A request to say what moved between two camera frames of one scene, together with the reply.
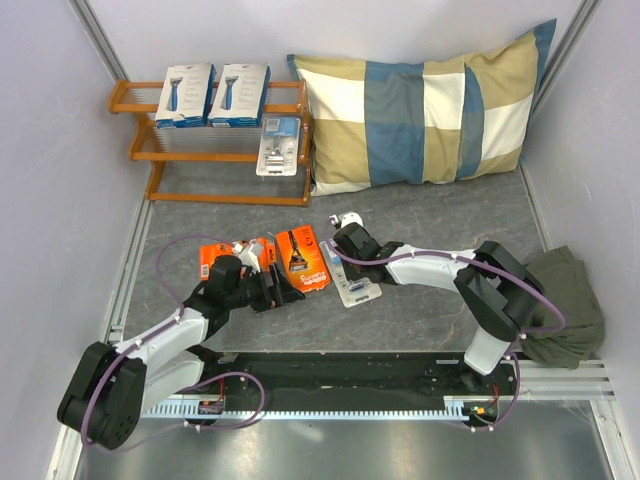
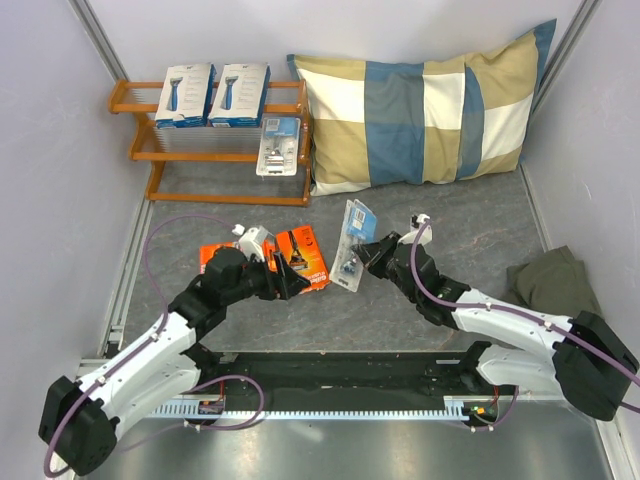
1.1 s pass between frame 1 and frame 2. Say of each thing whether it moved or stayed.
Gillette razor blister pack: stayed
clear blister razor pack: moved
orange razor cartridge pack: stayed
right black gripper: moved
